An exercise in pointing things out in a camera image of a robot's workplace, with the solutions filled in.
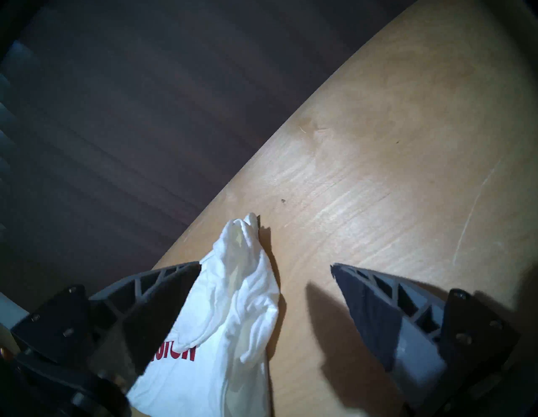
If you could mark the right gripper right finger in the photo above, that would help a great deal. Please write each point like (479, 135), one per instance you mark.
(412, 336)

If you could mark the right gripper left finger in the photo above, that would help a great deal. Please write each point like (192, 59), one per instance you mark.
(138, 311)

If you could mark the white t-shirt with red print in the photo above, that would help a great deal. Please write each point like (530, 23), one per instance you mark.
(227, 294)

